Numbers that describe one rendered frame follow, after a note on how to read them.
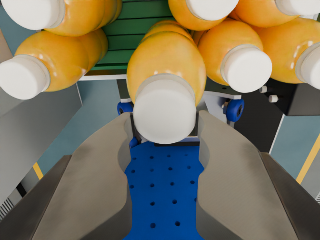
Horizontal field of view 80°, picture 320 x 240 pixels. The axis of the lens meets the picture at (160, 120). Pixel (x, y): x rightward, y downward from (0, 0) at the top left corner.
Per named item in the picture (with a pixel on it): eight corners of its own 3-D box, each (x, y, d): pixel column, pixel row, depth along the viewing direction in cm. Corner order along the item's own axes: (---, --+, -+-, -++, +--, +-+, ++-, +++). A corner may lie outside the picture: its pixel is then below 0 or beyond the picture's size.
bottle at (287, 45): (225, 51, 36) (269, 93, 20) (238, 8, 32) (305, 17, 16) (262, 57, 36) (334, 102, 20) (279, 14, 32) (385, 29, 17)
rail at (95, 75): (66, 75, 34) (58, 81, 32) (65, 71, 34) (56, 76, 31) (300, 66, 32) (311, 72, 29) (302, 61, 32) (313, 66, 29)
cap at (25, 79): (39, 55, 19) (28, 60, 17) (53, 91, 21) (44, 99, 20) (2, 56, 19) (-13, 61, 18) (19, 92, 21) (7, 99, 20)
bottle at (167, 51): (134, 48, 29) (93, 109, 13) (165, 6, 26) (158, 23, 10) (169, 77, 31) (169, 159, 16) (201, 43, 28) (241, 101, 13)
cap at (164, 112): (125, 106, 13) (119, 120, 12) (161, 64, 12) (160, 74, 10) (167, 136, 15) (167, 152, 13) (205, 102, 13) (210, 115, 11)
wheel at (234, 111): (223, 124, 36) (234, 127, 34) (226, 102, 33) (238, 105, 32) (233, 113, 38) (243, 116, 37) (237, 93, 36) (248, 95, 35)
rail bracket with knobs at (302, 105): (250, 92, 40) (273, 117, 31) (258, 56, 36) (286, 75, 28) (300, 90, 40) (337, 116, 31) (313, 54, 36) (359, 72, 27)
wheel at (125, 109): (127, 129, 36) (137, 125, 36) (124, 108, 33) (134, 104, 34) (117, 119, 39) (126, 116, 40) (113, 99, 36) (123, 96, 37)
